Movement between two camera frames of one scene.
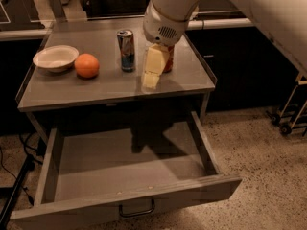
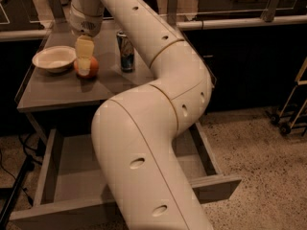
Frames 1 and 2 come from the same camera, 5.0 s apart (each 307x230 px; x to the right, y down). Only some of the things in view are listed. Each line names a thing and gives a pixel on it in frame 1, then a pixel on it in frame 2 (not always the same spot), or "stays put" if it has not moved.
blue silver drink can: (126, 40) stays put
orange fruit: (86, 65) stays put
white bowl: (56, 58) stays put
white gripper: (158, 28) to (85, 25)
